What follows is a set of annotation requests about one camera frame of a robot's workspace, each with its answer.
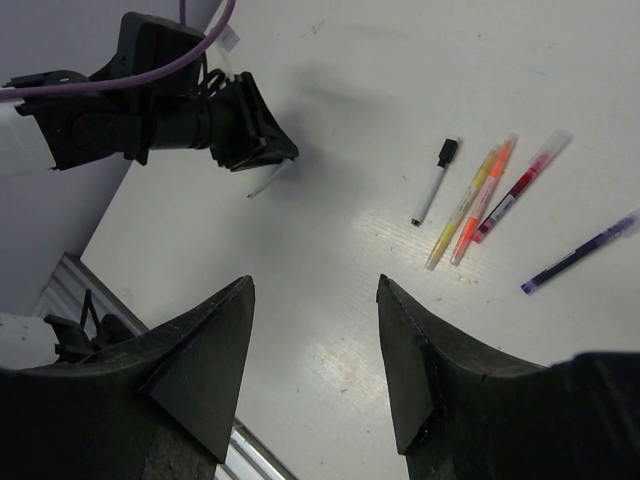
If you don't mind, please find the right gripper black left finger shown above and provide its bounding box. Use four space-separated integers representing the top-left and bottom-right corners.
1 276 255 479

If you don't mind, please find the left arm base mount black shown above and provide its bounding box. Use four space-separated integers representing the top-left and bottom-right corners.
0 289 149 371

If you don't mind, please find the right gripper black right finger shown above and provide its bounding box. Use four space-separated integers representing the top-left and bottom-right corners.
376 277 639 479

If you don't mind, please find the orange pen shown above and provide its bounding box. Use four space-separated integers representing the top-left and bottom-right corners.
450 134 518 266

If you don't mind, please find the purple pen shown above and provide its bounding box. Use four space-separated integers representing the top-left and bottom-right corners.
520 208 639 295

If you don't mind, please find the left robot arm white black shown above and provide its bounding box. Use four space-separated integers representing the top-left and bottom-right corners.
1 12 299 172

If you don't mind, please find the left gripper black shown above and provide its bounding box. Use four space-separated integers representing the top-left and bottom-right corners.
99 12 299 171

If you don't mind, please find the red pen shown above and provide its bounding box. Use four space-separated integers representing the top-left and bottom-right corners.
472 131 573 243

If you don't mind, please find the yellow pen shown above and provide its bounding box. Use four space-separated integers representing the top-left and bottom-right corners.
425 145 501 271

